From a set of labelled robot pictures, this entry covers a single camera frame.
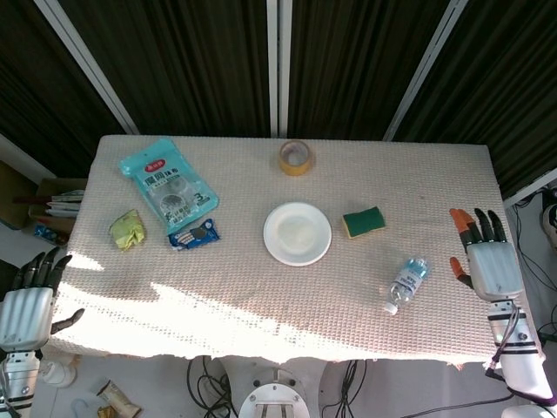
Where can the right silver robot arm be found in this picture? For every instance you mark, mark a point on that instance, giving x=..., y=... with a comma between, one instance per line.
x=518, y=357

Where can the teal cleaning cloth package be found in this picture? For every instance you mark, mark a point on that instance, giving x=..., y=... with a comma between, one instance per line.
x=172, y=187

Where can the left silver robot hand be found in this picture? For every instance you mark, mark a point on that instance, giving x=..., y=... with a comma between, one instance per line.
x=26, y=313

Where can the cardboard box with papers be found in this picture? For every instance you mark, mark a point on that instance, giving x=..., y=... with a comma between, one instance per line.
x=56, y=204

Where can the brown snack wrapper on floor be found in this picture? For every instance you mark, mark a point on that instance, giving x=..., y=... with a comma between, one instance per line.
x=119, y=399

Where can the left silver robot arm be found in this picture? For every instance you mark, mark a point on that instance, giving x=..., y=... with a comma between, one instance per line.
x=17, y=383

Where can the white upright frame post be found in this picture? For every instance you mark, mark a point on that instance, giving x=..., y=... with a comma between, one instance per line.
x=279, y=65

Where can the white woven tablecloth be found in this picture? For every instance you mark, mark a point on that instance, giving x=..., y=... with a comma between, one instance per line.
x=278, y=300

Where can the crumpled yellow-green wrapper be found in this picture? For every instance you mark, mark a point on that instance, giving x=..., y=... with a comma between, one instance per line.
x=127, y=231

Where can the white slanted frame post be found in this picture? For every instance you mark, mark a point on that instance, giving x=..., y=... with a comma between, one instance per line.
x=93, y=74
x=424, y=69

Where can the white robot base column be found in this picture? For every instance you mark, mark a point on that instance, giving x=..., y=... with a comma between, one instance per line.
x=274, y=392

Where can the black and white shoe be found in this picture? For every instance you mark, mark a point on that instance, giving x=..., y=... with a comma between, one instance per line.
x=550, y=220

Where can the white round plate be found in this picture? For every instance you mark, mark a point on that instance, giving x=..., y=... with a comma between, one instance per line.
x=297, y=234

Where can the clear plastic water bottle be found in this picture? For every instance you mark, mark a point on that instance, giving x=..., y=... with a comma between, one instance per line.
x=409, y=283

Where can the white bottle on floor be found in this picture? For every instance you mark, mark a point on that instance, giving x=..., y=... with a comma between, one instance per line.
x=56, y=372

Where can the blue Oreo cookie packet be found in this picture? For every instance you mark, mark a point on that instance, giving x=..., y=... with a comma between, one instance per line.
x=193, y=236

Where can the yellow tape roll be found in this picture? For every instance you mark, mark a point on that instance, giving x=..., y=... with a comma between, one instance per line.
x=296, y=167

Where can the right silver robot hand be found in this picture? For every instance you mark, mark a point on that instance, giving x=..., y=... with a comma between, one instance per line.
x=494, y=265

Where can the green yellow sponge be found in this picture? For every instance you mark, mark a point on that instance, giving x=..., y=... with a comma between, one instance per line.
x=364, y=221

